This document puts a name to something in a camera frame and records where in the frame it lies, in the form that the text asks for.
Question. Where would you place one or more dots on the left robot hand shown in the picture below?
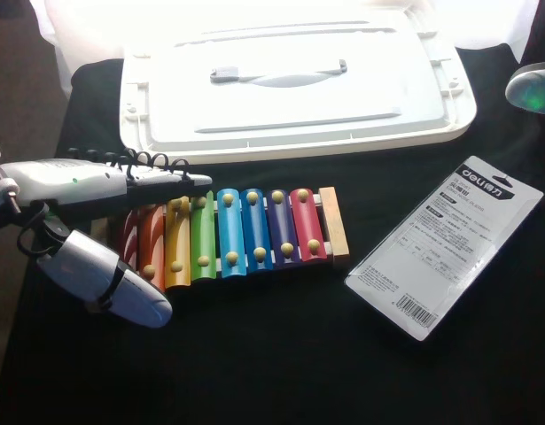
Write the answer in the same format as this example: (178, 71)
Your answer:
(68, 181)

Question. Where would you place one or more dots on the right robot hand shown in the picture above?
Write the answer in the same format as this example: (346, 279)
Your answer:
(533, 88)

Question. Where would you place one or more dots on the deli blister pack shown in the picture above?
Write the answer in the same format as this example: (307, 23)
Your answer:
(445, 248)

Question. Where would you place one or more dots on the rainbow wooden xylophone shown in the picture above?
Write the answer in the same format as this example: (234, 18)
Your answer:
(254, 230)

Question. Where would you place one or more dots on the white plastic lid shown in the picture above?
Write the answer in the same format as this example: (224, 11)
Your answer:
(298, 102)

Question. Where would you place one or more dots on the black table cloth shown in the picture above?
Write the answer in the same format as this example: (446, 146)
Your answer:
(254, 354)

